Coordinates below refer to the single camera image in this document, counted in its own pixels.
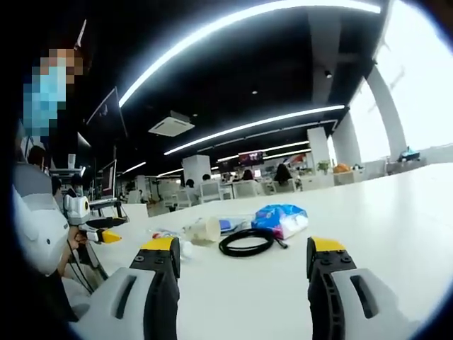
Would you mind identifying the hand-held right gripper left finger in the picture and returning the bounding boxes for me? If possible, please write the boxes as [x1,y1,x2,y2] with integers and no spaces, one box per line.
[69,236,181,340]

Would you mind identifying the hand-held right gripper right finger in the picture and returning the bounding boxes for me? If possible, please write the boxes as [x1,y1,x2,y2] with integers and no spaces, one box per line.
[306,236,422,340]

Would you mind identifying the small red and white wrapper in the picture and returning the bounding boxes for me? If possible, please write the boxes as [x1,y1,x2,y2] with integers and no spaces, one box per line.
[151,227,185,241]

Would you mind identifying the white paper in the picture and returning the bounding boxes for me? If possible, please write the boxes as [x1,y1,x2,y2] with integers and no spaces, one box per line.
[179,239,195,262]

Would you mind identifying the beige paper cup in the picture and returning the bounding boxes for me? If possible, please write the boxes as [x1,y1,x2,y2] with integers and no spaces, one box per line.
[183,216,222,244]

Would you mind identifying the blue and white tube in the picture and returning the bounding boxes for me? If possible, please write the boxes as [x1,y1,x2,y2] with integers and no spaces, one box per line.
[219,217,254,235]

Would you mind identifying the blue tissue packet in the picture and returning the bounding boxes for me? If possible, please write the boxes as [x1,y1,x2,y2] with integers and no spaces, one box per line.
[251,203,309,240]

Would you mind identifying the person's left hand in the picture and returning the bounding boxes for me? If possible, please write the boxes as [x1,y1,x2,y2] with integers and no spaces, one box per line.
[67,226,89,251]

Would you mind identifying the silver desktop monitor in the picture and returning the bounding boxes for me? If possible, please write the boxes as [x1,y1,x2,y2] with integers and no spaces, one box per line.
[101,159,118,200]

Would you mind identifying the white table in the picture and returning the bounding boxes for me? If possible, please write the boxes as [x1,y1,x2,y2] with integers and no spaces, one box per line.
[70,162,453,340]

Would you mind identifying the hanging dark monitor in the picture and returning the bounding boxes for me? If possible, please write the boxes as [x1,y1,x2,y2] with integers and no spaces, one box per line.
[86,86,129,138]

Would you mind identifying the white office chair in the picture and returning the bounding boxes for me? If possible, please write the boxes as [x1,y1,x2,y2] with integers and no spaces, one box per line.
[233,179,258,200]
[274,178,297,194]
[199,181,224,204]

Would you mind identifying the ceiling air conditioner unit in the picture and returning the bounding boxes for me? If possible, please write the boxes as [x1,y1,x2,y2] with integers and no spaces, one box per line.
[148,110,196,137]

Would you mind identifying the teal object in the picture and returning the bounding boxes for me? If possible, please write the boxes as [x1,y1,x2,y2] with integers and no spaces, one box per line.
[398,146,421,162]

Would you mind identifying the long ceiling light strip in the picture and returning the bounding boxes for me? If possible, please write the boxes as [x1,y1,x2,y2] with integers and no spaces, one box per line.
[118,0,382,108]
[164,104,346,157]

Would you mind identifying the black device cable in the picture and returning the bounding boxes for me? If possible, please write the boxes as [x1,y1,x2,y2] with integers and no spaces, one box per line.
[65,239,109,295]

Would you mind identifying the wall television screen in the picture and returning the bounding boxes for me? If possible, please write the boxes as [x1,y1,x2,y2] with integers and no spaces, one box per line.
[238,151,265,165]

